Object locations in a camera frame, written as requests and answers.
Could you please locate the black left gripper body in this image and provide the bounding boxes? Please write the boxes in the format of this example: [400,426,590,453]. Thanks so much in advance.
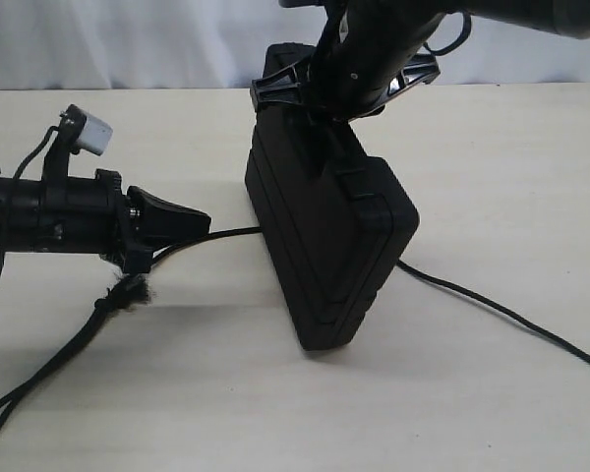
[38,126,153,273]

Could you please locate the thin black right camera cable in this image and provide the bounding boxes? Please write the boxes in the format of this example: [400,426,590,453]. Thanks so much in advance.
[422,9,473,54]

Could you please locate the black braided rope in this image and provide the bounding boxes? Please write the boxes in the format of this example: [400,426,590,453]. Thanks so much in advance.
[0,226,590,434]

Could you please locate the white backdrop curtain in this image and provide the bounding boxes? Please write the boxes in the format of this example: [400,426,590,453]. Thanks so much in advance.
[0,1,590,89]

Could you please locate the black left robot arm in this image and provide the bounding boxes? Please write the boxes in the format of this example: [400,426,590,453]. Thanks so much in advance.
[0,127,211,274]

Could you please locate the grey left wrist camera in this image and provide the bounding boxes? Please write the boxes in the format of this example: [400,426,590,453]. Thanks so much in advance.
[59,104,113,156]

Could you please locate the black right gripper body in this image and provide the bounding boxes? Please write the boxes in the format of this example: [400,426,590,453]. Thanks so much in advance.
[250,1,439,121]

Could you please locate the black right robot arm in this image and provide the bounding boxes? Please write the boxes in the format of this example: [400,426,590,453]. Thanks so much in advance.
[251,1,590,121]

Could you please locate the black plastic case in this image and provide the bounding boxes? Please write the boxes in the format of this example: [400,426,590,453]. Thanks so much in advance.
[244,42,420,352]

